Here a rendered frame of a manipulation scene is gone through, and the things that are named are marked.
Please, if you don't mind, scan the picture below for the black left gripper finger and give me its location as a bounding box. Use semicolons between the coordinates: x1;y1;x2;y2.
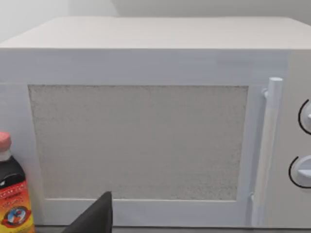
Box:
61;191;113;233

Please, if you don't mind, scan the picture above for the white microwave door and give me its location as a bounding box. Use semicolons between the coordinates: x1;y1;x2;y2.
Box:
0;50;291;228

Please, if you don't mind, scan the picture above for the dark bottle with red cap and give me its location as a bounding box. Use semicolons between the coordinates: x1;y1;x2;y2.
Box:
0;132;36;233

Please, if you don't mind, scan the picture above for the pale microwave oven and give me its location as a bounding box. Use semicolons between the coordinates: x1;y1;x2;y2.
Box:
0;16;311;229

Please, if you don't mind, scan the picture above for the white microwave knob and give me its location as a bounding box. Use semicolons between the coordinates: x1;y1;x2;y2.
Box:
288;155;311;189
297;99;311;135

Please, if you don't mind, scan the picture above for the white microwave door handle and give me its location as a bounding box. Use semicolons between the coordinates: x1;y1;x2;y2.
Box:
248;77;284;226

